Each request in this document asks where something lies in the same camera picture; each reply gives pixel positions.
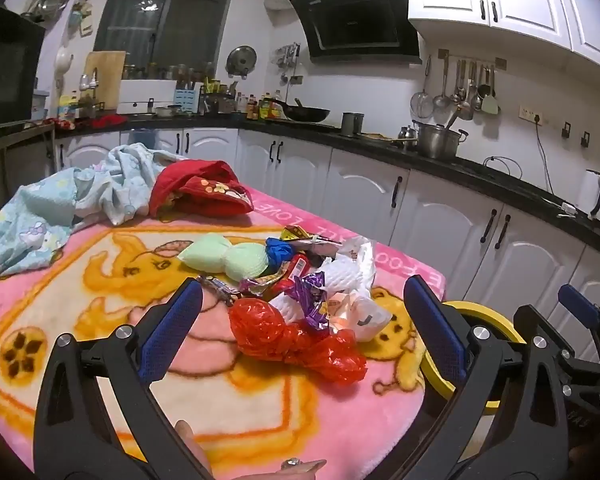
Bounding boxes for black wok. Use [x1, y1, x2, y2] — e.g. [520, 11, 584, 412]
[270, 99, 331, 123]

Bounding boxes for white electric kettle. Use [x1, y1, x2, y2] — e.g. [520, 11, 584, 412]
[579, 169, 600, 220]

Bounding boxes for blue plastic bag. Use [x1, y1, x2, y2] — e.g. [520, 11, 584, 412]
[265, 236, 295, 267]

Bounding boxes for black microwave oven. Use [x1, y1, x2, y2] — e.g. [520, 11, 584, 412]
[0, 7, 47, 133]

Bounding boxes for white hanging scoop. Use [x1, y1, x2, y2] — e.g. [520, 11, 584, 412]
[55, 46, 75, 86]

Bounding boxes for black range hood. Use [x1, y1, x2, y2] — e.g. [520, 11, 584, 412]
[289, 0, 423, 65]

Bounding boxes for wooden cutting board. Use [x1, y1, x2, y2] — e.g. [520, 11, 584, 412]
[84, 51, 127, 111]

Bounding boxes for red plastic bag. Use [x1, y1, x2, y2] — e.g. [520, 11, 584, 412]
[229, 297, 368, 387]

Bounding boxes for yellow dish soap bottle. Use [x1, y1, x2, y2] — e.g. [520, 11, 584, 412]
[57, 91, 81, 121]

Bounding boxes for small silver candy wrapper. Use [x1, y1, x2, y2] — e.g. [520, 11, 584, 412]
[196, 274, 237, 307]

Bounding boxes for purple snack wrapper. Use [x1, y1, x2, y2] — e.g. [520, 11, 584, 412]
[284, 271, 333, 333]

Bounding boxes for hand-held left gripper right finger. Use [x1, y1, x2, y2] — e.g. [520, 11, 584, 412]
[395, 275, 571, 480]

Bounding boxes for hanging steel colander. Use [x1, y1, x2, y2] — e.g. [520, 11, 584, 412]
[34, 0, 72, 23]

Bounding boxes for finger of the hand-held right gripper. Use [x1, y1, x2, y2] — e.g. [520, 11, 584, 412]
[557, 284, 600, 377]
[511, 304, 551, 341]

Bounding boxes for dark kitchen window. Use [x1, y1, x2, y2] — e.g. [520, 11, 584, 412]
[94, 0, 241, 81]

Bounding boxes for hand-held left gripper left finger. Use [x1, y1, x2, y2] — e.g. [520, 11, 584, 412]
[32, 278, 216, 480]

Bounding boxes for hanging steel pot lid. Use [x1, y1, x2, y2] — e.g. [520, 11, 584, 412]
[226, 46, 257, 81]

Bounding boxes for gold red snack wrapper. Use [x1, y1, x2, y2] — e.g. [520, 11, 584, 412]
[279, 225, 343, 256]

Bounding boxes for white upper cabinets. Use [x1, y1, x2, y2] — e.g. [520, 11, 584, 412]
[407, 0, 600, 81]

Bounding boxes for light green foam net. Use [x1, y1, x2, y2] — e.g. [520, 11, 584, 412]
[177, 232, 271, 282]

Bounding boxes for light blue utensil holder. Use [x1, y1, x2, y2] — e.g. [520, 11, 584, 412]
[174, 87, 201, 113]

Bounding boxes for metal cup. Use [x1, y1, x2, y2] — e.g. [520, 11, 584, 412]
[341, 111, 365, 137]

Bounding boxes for red tube container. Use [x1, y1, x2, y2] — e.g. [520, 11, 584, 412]
[272, 254, 312, 293]

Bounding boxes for large steel pot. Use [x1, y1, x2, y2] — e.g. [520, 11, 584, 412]
[412, 120, 468, 161]

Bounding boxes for wall rack with kitchen tools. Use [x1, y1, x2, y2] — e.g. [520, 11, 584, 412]
[275, 42, 303, 86]

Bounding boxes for chrome faucet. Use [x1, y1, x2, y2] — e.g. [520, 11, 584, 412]
[80, 69, 101, 106]

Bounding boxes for row of glass jars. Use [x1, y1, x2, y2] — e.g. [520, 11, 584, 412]
[122, 62, 216, 81]

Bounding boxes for red embroidered garment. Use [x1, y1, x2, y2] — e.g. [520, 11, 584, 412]
[149, 159, 256, 218]

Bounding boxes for white printed plastic bag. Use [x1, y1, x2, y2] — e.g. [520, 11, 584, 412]
[330, 294, 394, 343]

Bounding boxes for person's left hand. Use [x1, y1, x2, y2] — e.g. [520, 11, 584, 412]
[174, 420, 327, 480]

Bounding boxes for row of hanging utensils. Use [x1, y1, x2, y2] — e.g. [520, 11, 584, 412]
[410, 50, 503, 121]

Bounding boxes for row of condiment bottles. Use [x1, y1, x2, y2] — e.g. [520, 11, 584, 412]
[237, 90, 286, 122]

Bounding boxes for red dish cloth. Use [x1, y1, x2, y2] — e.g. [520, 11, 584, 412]
[87, 114, 128, 130]

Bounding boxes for pink printed blanket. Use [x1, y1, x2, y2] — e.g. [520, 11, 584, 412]
[0, 180, 448, 480]

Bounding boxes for light blue printed cloth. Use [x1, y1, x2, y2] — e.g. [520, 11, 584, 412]
[0, 142, 168, 281]

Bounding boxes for yellow trash bin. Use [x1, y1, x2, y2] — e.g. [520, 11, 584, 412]
[420, 300, 515, 413]

